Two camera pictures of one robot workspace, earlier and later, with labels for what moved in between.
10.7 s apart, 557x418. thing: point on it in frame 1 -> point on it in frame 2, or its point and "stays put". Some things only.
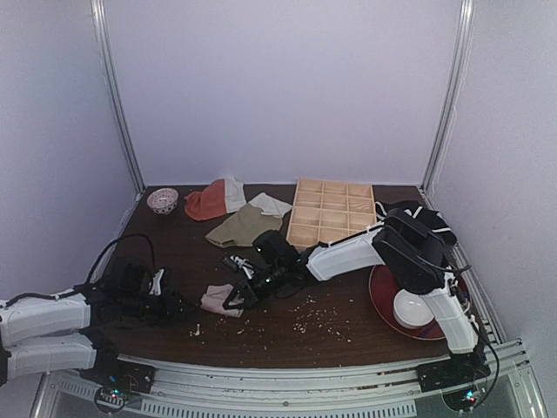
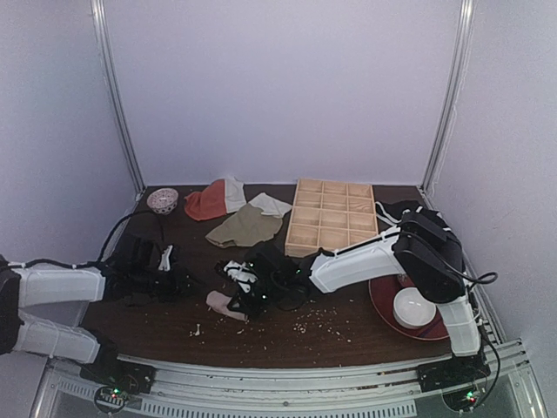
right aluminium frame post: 465,41 stays put
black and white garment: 429,219 stays put
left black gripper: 166,306 -> 172,279
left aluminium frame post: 103,37 stays put
